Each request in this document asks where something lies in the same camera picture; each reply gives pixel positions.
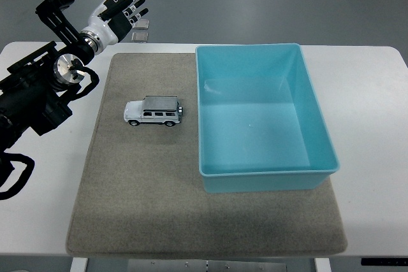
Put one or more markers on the grey-brown felt mat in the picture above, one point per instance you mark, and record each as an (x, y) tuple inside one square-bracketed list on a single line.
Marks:
[(143, 173)]

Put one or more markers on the white toy car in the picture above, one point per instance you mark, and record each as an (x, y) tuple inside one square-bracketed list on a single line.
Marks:
[(159, 103)]

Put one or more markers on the white table leg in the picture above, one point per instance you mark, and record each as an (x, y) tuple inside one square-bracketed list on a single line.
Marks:
[(322, 265), (78, 265)]

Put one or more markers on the blue plastic box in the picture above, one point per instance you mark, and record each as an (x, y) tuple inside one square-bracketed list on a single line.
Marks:
[(255, 138)]

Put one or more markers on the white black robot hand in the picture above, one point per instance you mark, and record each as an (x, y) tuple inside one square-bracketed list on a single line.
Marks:
[(102, 28)]

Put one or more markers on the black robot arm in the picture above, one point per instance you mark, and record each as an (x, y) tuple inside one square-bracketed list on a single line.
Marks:
[(25, 100)]

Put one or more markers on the black table control panel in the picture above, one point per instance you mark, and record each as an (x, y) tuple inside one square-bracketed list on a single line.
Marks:
[(384, 261)]

